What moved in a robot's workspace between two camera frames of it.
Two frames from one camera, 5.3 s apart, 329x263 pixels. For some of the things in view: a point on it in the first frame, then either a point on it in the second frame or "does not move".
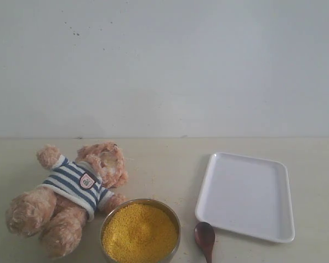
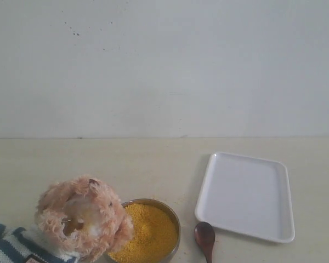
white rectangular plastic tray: (248, 195) does not move
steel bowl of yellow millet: (140, 230) does not move
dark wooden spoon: (204, 235) does not move
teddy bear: (72, 195) → (78, 219)
